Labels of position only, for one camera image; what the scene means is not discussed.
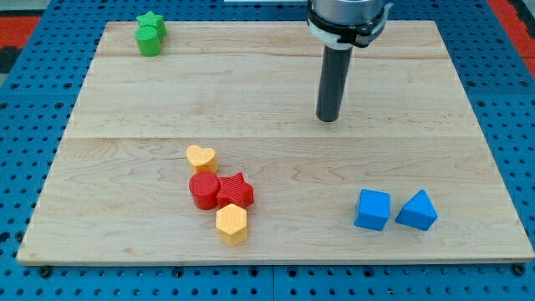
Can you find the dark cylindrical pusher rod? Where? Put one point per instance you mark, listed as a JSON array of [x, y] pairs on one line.
[[334, 72]]

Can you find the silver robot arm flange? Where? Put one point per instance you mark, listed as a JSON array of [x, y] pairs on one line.
[[343, 24]]

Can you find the yellow hexagon block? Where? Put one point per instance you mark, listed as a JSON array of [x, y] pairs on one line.
[[231, 224]]

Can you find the blue cube block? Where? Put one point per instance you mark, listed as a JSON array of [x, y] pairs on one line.
[[372, 209]]

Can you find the blue triangular prism block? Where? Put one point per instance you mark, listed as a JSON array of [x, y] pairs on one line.
[[418, 212]]

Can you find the red star block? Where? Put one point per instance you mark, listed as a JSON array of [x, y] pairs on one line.
[[235, 190]]

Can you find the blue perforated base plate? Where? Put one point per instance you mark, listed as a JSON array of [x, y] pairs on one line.
[[40, 91]]

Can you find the green cylinder block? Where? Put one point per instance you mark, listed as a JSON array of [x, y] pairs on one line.
[[148, 41]]

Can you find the wooden board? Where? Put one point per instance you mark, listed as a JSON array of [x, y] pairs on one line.
[[117, 192]]

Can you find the yellow heart block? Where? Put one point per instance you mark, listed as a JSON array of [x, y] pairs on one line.
[[202, 159]]

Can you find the red cylinder block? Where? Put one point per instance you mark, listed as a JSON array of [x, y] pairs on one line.
[[204, 187]]

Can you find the green star block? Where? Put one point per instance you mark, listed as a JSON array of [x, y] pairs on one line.
[[153, 20]]

